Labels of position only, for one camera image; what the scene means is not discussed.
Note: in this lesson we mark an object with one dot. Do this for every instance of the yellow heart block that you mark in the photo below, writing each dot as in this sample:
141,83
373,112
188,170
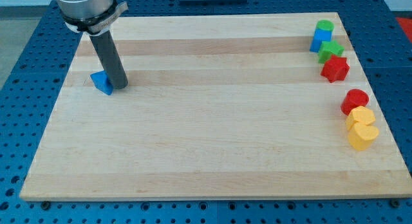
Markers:
361,136

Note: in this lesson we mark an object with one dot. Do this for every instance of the blue triangle block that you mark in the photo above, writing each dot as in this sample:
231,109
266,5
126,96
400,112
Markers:
101,82

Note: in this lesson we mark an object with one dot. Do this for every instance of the wooden board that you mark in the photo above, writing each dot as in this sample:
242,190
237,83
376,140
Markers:
221,107

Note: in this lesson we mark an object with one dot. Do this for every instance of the red star block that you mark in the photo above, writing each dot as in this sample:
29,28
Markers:
335,69

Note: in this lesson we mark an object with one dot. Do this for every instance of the green star block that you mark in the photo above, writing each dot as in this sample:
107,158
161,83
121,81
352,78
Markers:
329,48

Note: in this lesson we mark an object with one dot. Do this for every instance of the red cylinder block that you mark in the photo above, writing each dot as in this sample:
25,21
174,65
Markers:
354,98

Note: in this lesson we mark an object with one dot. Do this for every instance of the green cylinder block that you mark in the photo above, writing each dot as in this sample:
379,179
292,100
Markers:
325,25

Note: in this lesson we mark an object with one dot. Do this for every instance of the blue cube block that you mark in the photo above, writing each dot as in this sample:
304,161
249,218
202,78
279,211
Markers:
318,38

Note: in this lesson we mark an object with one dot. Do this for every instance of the yellow hexagon block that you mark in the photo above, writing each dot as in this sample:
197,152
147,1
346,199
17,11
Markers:
360,114

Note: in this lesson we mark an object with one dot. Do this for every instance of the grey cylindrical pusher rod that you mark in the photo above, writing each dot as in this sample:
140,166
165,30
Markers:
110,59

